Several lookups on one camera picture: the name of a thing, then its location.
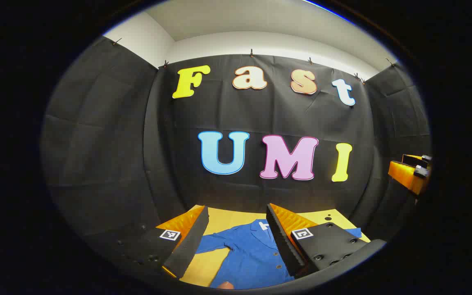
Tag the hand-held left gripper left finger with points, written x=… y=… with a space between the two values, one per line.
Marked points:
x=191 y=241

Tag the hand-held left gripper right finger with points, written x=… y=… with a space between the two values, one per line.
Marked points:
x=283 y=241

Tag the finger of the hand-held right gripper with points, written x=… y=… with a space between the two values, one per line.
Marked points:
x=406 y=176
x=422 y=162

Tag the blue button shirt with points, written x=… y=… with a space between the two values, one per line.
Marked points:
x=248 y=258

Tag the black backdrop cloth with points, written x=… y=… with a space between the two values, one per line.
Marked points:
x=96 y=143

